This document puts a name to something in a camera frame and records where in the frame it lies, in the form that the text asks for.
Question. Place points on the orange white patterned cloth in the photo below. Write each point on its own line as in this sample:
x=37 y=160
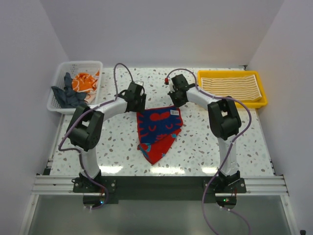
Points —
x=86 y=83

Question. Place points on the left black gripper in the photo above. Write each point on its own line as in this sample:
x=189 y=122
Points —
x=140 y=107

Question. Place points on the dark grey towel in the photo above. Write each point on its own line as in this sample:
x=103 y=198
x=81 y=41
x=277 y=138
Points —
x=68 y=97

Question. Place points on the white plastic laundry basket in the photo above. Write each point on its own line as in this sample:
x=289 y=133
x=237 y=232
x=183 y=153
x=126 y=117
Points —
x=73 y=68

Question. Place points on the yellow striped Doraemon towel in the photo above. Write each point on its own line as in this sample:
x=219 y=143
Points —
x=241 y=88

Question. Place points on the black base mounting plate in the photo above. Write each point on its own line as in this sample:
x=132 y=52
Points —
x=112 y=189

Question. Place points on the yellow plastic tray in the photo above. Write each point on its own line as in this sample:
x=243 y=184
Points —
x=239 y=73

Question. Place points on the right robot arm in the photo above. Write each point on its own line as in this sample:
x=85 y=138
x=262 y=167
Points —
x=224 y=121

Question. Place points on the red patterned towel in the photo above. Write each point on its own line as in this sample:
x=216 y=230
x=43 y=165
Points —
x=157 y=130

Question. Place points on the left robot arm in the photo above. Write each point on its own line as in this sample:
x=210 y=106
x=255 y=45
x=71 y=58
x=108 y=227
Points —
x=84 y=130

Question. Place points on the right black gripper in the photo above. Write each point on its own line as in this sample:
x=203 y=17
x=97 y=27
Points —
x=171 y=94

